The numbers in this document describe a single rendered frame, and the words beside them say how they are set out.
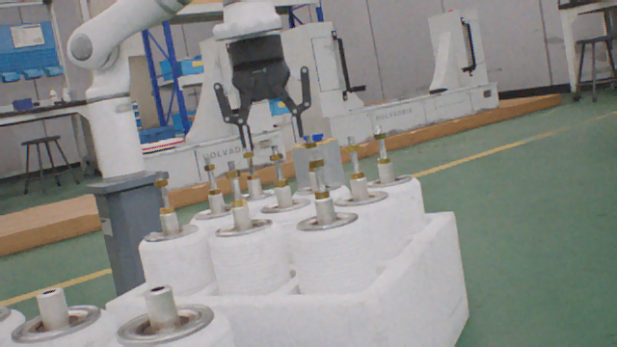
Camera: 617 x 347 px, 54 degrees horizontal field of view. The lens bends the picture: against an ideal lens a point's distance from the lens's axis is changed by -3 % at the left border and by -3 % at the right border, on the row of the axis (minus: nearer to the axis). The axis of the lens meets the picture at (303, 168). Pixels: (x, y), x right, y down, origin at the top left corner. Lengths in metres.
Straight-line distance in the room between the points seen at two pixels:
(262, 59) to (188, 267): 0.30
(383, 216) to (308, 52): 2.78
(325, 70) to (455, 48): 1.24
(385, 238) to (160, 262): 0.30
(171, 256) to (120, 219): 0.51
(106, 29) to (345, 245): 0.77
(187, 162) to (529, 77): 4.24
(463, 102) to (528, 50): 2.33
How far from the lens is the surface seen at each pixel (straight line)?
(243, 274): 0.77
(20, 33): 6.96
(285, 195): 0.89
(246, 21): 0.82
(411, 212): 0.93
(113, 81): 1.36
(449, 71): 4.43
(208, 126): 3.26
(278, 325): 0.73
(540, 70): 6.43
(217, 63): 3.33
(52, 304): 0.56
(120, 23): 1.30
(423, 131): 3.85
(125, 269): 1.35
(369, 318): 0.68
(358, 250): 0.72
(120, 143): 1.34
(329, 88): 3.56
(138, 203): 1.33
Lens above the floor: 0.40
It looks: 7 degrees down
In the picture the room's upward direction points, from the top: 10 degrees counter-clockwise
